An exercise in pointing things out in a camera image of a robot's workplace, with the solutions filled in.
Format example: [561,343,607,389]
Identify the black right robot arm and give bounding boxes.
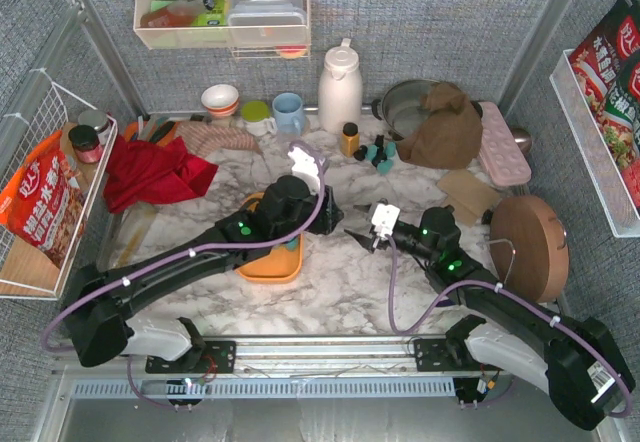
[353,200,636,431]

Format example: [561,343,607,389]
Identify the pink ice cube tray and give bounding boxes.
[478,101,531,187]

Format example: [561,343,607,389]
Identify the green lidded cup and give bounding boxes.
[241,100,277,137]

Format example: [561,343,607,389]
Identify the white thermos jug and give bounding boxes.
[318,38,363,134]

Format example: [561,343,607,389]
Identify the brown cloth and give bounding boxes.
[397,82,483,170]

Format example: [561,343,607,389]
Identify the white orange striped bowl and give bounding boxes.
[201,84,239,117]

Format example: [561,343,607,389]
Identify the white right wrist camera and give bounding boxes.
[369,202,400,238]

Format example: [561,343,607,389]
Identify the brown cardboard sheet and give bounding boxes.
[436,170,500,227]

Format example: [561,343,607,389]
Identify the round wooden board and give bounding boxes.
[490,195,569,303]

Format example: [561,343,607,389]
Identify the red noodle package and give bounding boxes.
[569,0,639,206]

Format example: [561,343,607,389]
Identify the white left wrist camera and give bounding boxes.
[288,140,328,194]

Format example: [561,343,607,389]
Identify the orange plastic storage basket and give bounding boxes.
[235,192,305,284]

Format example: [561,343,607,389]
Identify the yellow bottle black cap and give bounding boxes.
[340,122,360,157]

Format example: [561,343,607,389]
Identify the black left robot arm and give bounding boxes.
[64,175,344,370]

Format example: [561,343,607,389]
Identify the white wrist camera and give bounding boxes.
[288,140,328,194]
[369,202,400,238]

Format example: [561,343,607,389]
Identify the striped pink cloth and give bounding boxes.
[175,121,262,158]

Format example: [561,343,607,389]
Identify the green capsule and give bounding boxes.
[285,237,299,251]

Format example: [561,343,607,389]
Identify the white side wall rack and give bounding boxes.
[549,49,640,239]

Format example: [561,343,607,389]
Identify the orange snack bag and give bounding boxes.
[1,130,84,268]

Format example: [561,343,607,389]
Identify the cream wall rack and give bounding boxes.
[133,0,311,59]

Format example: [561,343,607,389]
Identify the red jam jar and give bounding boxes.
[68,125,103,164]

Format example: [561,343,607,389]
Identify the red cloth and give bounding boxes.
[103,135,218,214]

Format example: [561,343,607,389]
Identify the white wire wall basket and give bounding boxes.
[1,69,118,300]

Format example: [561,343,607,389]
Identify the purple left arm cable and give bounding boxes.
[40,139,329,408]

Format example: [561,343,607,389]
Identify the steel pot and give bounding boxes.
[371,79,437,141]

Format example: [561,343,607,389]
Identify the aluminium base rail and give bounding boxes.
[54,334,601,376]

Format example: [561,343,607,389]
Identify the blue mug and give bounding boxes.
[272,92,306,136]

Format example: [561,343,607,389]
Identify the clear plastic food containers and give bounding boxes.
[227,0,307,47]

